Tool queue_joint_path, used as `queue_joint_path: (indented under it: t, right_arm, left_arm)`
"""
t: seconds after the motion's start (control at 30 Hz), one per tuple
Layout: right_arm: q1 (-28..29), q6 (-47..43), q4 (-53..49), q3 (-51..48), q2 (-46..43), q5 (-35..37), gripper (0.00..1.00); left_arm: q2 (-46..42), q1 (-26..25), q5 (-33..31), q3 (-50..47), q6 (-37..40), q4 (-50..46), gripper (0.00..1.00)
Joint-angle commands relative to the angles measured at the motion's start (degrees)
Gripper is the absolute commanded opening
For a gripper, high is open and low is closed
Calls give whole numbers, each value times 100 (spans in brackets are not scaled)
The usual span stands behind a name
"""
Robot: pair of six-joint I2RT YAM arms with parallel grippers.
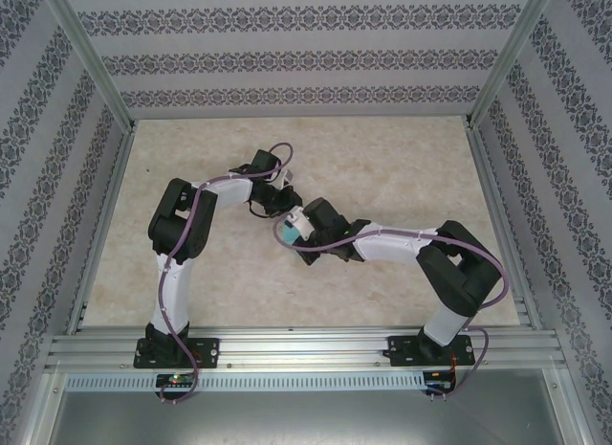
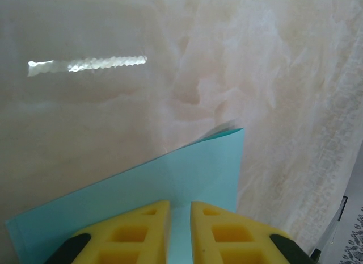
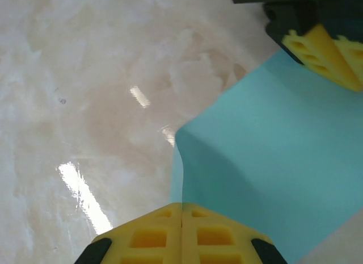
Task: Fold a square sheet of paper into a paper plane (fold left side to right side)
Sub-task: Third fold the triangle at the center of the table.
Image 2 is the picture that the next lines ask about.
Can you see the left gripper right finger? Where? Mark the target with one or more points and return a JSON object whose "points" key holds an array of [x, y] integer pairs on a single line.
{"points": [[232, 241]]}

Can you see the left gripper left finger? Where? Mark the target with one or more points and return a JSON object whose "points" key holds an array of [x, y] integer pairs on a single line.
{"points": [[127, 238]]}

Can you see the light blue paper sheet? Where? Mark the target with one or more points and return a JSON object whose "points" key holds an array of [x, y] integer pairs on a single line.
{"points": [[170, 184]]}

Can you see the aluminium side rail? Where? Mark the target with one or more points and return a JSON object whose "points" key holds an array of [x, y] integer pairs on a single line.
{"points": [[329, 232]]}

